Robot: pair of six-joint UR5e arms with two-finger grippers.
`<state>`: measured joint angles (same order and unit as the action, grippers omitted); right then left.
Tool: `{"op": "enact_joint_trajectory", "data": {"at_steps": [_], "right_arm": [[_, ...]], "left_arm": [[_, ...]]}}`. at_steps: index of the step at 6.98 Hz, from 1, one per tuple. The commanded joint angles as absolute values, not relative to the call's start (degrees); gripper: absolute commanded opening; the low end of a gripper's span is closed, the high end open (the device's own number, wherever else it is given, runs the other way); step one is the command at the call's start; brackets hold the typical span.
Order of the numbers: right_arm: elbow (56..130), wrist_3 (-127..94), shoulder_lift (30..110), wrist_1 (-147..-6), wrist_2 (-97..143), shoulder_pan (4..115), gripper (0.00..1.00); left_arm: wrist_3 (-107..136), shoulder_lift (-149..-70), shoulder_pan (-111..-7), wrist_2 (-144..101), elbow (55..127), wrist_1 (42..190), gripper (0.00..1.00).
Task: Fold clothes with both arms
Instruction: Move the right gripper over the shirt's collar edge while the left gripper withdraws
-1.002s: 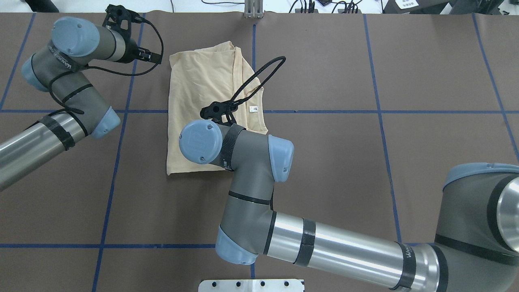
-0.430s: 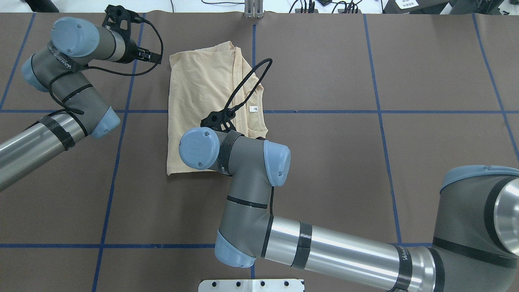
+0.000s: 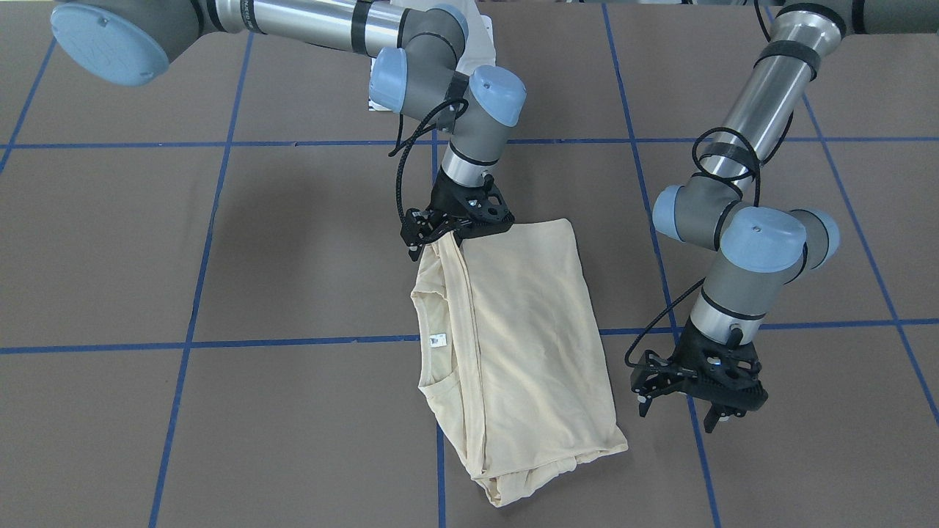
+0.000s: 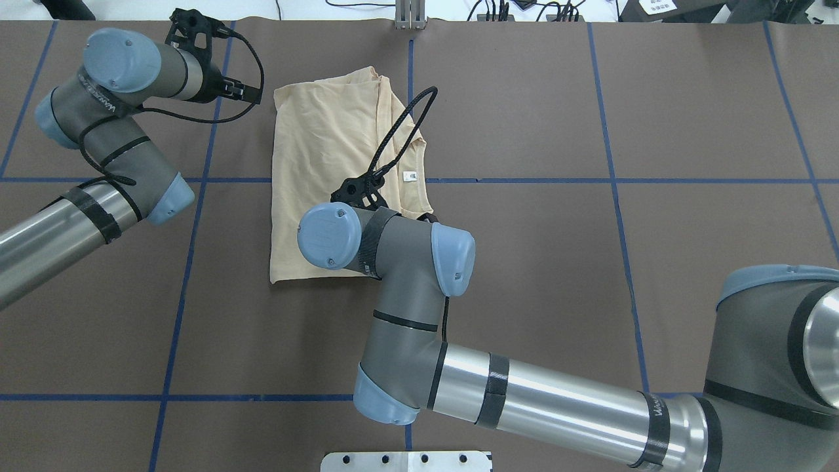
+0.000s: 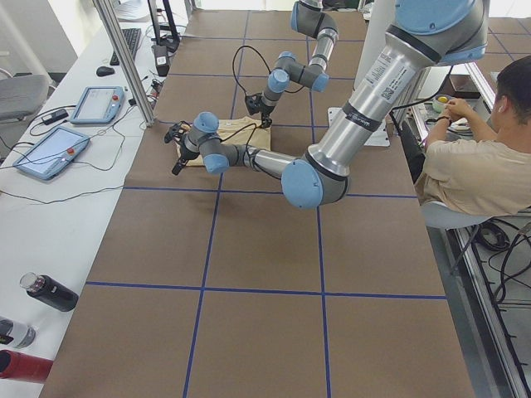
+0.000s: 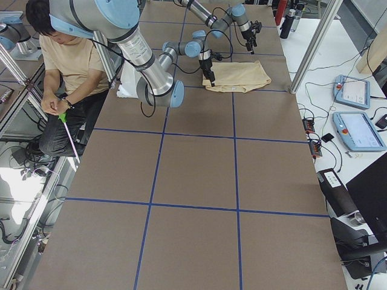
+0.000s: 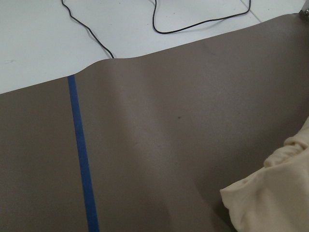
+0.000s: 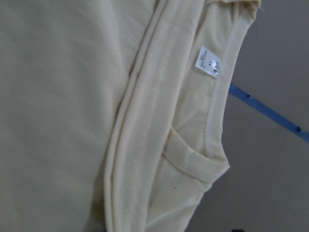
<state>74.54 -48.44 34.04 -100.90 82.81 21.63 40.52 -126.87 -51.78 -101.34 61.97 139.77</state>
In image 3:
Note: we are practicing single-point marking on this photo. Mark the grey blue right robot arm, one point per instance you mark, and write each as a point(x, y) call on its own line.
point(421, 69)

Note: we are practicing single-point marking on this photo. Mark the cream long-sleeve printed shirt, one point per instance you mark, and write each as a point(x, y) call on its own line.
point(512, 363)

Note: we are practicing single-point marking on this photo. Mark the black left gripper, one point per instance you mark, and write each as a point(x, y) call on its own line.
point(684, 353)

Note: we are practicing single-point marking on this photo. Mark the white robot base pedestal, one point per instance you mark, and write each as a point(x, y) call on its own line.
point(479, 48)

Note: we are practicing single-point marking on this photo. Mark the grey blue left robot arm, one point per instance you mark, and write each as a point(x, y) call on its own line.
point(758, 249)

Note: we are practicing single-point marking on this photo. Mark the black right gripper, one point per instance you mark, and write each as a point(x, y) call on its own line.
point(443, 201)

